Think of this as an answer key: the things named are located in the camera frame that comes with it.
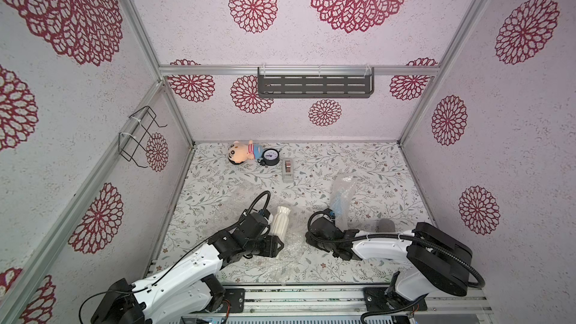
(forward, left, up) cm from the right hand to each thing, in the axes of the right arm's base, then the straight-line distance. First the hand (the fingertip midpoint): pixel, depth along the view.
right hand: (302, 234), depth 87 cm
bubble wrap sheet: (-11, +4, -1) cm, 12 cm away
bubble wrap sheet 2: (+18, -17, +4) cm, 25 cm away
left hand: (-7, +9, +5) cm, 13 cm away
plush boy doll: (+36, +30, +7) cm, 47 cm away
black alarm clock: (+39, +16, 0) cm, 42 cm away
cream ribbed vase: (-2, +8, +10) cm, 13 cm away
